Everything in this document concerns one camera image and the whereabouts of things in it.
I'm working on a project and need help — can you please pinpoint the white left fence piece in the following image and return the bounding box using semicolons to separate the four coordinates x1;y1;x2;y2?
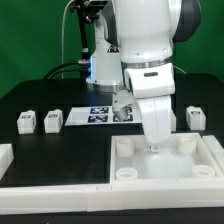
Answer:
0;144;14;180

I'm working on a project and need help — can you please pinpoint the white front fence rail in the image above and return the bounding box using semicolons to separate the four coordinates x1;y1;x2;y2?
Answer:
0;178;224;215

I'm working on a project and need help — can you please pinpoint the white square table top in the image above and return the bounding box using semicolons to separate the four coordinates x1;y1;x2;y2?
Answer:
110;133;224;182

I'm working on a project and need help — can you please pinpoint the white marker tag sheet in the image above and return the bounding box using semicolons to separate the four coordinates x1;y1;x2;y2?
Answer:
64;105;143;127

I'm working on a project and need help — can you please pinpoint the black cable bundle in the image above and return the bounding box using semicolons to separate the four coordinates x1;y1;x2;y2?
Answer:
42;60;91;80

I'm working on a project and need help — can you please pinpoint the white cable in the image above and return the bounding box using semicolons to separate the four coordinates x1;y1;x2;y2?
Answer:
61;0;75;80

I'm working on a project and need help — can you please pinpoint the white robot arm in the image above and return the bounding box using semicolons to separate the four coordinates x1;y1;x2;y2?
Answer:
87;0;201;152

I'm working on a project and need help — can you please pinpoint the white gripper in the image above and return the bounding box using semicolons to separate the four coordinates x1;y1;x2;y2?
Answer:
112;63;175;153

